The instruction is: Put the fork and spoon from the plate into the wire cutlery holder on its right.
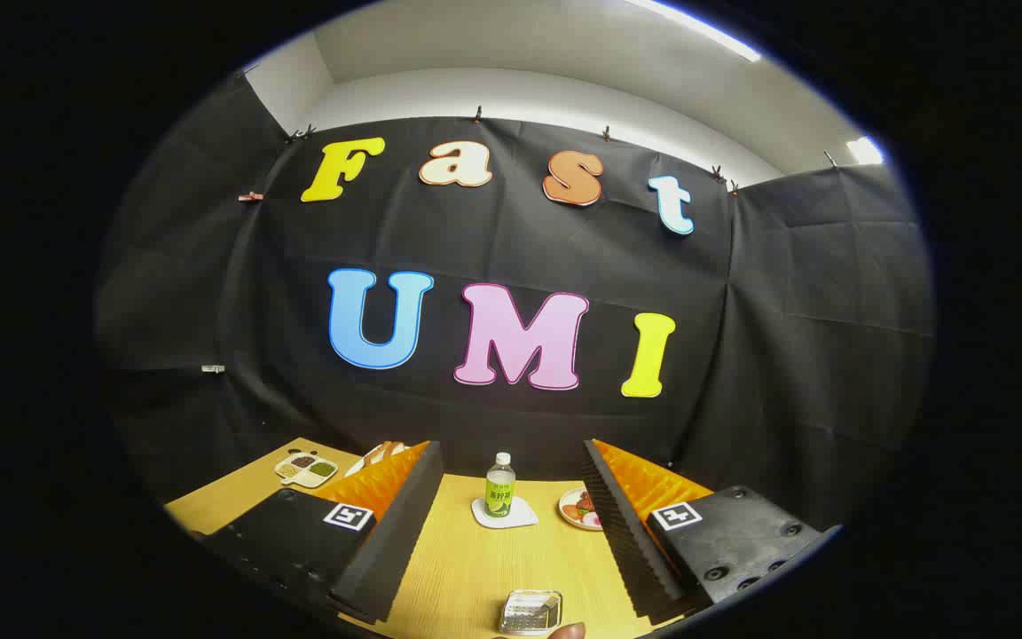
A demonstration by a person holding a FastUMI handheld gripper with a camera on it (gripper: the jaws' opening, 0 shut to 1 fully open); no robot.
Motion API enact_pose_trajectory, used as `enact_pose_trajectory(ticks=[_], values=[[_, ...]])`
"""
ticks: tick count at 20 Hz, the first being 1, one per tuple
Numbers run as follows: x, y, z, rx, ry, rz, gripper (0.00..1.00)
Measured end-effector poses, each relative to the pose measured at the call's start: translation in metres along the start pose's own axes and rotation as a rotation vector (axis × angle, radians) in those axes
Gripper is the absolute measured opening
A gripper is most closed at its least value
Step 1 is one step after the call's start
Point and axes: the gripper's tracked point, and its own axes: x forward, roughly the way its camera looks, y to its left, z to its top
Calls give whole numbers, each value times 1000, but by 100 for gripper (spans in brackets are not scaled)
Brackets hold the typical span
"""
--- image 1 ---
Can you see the green label drink bottle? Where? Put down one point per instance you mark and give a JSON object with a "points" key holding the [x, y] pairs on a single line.
{"points": [[500, 497]]}

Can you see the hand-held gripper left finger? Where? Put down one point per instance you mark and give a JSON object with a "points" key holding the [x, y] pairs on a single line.
{"points": [[387, 550]]}

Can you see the cream divided snack tray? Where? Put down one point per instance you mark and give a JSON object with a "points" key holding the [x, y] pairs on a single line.
{"points": [[307, 469]]}

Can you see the white square coaster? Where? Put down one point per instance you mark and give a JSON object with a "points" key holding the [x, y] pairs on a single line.
{"points": [[524, 517]]}

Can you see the small ceiling light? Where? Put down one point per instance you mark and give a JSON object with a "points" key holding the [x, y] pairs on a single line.
{"points": [[864, 151]]}

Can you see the black backdrop cloth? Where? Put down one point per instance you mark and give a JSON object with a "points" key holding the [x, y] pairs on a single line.
{"points": [[520, 240]]}

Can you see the round plate with food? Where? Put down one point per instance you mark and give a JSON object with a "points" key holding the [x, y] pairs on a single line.
{"points": [[573, 510]]}

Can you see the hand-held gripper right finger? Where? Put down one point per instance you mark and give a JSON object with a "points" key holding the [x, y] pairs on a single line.
{"points": [[635, 550]]}

